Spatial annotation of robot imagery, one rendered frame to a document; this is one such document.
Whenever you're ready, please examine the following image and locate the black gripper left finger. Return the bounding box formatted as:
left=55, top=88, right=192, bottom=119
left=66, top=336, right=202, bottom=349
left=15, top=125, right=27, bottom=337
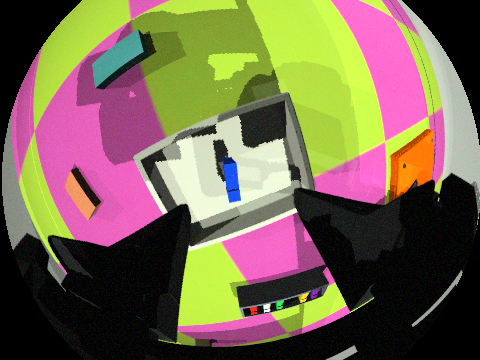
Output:
left=48, top=204, right=192, bottom=343

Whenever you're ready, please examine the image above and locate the blue blade fuse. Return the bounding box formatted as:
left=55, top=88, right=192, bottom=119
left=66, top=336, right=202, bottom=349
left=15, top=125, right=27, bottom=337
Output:
left=223, top=156, right=240, bottom=203

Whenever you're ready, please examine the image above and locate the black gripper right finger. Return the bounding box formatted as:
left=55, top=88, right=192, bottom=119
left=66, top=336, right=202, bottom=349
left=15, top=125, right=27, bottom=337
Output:
left=295, top=180, right=435, bottom=312

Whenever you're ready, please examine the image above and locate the teal rectangular block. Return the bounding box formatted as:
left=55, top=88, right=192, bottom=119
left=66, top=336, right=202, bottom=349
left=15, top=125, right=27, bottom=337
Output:
left=92, top=29, right=149, bottom=89

